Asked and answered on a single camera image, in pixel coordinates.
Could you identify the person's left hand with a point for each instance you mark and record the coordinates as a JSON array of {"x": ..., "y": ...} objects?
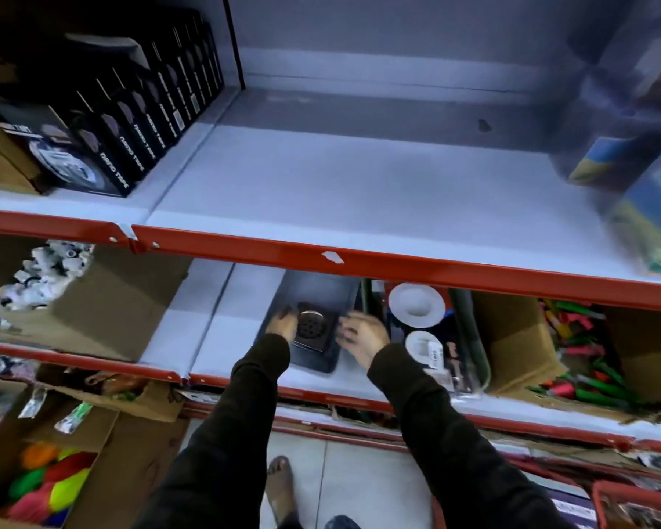
[{"x": 283, "y": 326}]

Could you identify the person's right hand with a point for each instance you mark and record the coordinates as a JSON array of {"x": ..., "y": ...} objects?
[{"x": 368, "y": 338}]

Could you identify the person's right fingers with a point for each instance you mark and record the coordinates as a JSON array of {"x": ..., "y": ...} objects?
[{"x": 349, "y": 331}]

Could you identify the person's left fingers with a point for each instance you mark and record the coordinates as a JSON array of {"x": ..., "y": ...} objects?
[{"x": 281, "y": 316}]

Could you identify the black floor drain box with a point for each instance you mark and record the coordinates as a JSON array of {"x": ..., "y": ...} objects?
[{"x": 320, "y": 291}]

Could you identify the person's left forearm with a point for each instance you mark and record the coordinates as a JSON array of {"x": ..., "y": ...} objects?
[{"x": 237, "y": 435}]

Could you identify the person's right forearm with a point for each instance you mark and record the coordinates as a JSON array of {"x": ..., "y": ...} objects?
[{"x": 435, "y": 435}]

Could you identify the wide middle shelf red edge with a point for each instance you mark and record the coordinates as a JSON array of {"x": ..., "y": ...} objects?
[{"x": 237, "y": 325}]

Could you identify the packet with white round disc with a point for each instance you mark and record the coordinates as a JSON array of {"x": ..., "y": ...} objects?
[
  {"x": 417, "y": 304},
  {"x": 425, "y": 347}
]

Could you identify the narrow middle shelf red edge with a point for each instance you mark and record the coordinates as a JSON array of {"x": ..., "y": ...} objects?
[{"x": 187, "y": 313}]

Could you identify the dark green plastic packet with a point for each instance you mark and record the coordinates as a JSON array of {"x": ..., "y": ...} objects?
[{"x": 473, "y": 347}]

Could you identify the wide white shelf red edge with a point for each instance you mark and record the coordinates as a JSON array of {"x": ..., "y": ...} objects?
[{"x": 374, "y": 192}]

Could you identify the flat open cardboard box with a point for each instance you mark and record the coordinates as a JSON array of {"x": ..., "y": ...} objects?
[{"x": 154, "y": 404}]

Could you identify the cardboard box of white fittings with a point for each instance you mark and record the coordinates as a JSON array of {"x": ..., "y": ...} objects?
[{"x": 115, "y": 308}]

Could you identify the cardboard box of colourful tools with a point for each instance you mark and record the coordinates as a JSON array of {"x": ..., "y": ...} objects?
[{"x": 515, "y": 347}]

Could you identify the person's foot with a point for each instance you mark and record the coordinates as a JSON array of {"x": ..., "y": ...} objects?
[{"x": 281, "y": 487}]

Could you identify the narrow white shelf red edge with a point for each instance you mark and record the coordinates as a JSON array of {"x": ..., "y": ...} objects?
[{"x": 159, "y": 176}]

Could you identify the cardboard box of colourful scrubbers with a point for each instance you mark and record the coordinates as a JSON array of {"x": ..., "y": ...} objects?
[{"x": 132, "y": 468}]

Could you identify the small clear green packet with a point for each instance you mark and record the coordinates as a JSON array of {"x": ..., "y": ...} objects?
[{"x": 72, "y": 418}]

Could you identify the row of black tape boxes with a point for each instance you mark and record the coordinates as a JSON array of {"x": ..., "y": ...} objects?
[{"x": 135, "y": 134}]

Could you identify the pile of red green tools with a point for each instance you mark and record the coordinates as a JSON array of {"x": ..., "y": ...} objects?
[{"x": 584, "y": 352}]

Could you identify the pile of white plastic fittings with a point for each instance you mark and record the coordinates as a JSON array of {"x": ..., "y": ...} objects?
[{"x": 41, "y": 278}]

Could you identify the small clear silver packet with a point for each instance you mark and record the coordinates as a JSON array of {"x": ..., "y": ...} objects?
[{"x": 32, "y": 403}]

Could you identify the pile of colourful scrubbers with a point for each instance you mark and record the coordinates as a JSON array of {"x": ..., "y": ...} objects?
[{"x": 49, "y": 482}]

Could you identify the clear packet blue yellow print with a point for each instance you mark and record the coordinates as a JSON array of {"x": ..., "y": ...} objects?
[
  {"x": 650, "y": 225},
  {"x": 611, "y": 159}
]

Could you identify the red shopping basket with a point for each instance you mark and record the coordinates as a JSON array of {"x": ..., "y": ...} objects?
[{"x": 633, "y": 491}]

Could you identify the black shelf upright post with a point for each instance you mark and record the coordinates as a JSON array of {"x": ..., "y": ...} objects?
[{"x": 234, "y": 43}]

